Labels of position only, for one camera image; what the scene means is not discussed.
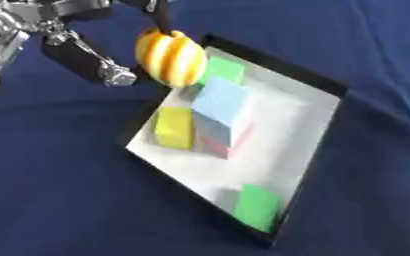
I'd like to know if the black box with white inside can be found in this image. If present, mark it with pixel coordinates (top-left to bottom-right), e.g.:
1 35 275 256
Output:
115 33 351 250

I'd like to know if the pale blue and pink cube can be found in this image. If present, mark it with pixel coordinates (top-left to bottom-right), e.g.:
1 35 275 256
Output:
187 76 258 160

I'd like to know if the yellow block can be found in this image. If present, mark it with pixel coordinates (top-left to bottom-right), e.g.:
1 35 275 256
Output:
150 106 197 151

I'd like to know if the green block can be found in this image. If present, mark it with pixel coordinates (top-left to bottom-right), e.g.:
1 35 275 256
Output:
231 183 284 235
198 55 247 86

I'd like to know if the yellow striped toy pumpkin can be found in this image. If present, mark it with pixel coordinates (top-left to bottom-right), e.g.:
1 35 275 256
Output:
133 27 211 89

